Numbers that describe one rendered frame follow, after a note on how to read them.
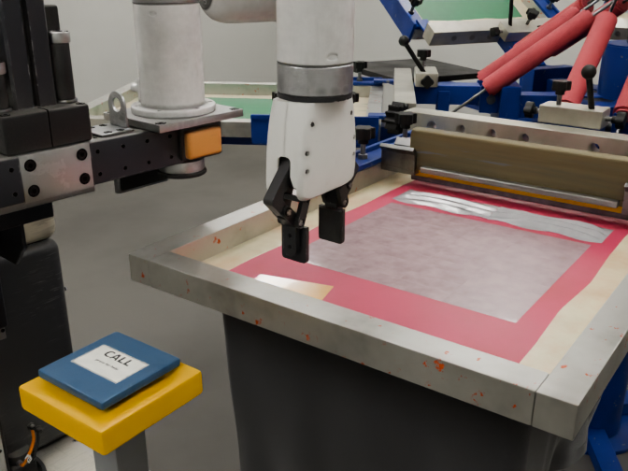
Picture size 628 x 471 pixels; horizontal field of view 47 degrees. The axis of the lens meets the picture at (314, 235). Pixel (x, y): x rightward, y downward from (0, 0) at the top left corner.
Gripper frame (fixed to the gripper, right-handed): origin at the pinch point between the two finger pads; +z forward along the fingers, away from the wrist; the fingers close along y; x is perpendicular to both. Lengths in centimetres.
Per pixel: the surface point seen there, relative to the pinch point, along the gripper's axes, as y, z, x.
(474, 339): -9.4, 11.8, 15.3
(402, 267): -22.0, 12.0, -1.0
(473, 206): -51, 12, -4
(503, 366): -0.3, 8.2, 22.0
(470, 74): -196, 14, -71
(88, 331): -89, 110, -173
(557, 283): -29.5, 11.9, 17.9
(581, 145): -80, 6, 5
